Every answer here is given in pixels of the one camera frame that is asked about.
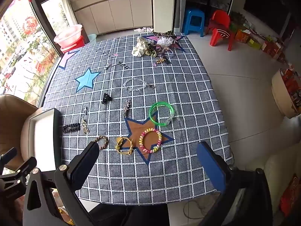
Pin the red plastic stool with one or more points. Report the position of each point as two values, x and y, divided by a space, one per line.
75 46

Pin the white cloth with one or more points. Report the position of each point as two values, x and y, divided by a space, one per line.
143 30

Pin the red plastic chair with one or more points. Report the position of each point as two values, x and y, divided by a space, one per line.
219 21

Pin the black claw clip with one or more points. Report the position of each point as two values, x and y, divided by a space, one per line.
105 98

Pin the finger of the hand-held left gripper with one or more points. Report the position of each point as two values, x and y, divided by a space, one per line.
8 156
25 166

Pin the teal plastic bucket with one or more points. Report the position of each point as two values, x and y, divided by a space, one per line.
92 38

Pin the black beaded hair clip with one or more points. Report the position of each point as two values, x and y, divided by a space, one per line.
70 128

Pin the white jewelry tray black frame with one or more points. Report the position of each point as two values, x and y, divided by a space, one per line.
44 141

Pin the white dotted scrunchie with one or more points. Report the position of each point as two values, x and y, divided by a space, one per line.
140 46

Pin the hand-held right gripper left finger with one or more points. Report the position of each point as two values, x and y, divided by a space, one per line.
90 153

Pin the green translucent bangle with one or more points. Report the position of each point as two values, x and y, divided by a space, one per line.
169 119

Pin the leopard print scrunchie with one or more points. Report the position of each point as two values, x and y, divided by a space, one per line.
164 34

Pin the row of gift boxes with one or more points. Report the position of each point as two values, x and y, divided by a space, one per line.
256 41

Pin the white low cabinet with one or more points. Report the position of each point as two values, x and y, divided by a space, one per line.
112 11

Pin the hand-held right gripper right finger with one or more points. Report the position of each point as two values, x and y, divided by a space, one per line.
211 167

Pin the pink plastic basin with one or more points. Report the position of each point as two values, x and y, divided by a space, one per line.
68 34

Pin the cream sofa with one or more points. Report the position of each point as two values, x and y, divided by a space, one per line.
270 150

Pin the red gift bag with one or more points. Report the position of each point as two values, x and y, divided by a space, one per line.
291 193

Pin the blue plastic stool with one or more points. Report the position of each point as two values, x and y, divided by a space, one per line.
194 14

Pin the thin silver bar hairpin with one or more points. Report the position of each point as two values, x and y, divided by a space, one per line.
107 67

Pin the white standing air conditioner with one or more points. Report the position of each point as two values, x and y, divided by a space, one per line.
163 4

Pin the grey checkered star tablecloth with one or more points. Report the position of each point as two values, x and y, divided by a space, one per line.
188 98

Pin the black gold bow clip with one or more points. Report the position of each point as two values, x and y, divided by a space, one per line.
162 60

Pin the dark television screen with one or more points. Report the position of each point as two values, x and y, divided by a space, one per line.
268 2

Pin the sheer white scrunchie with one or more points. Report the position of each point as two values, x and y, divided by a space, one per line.
165 42

